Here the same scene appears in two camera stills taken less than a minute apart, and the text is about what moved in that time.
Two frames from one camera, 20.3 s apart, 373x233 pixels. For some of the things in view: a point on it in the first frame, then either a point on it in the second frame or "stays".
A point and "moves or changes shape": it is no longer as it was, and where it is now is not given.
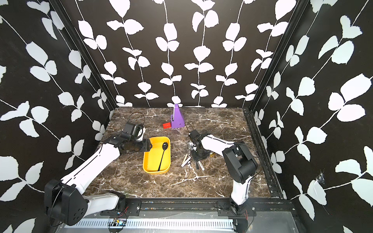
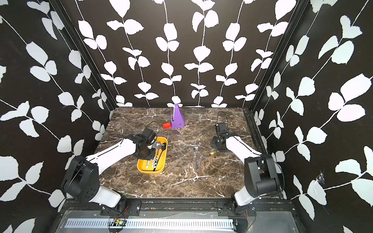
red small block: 166,125 stays
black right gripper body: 197,156 to 215,143
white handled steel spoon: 185,162 to 158,146
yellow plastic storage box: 158,160 moves or changes shape
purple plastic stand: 177,118 stays
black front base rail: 135,207 stays
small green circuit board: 119,222 stays
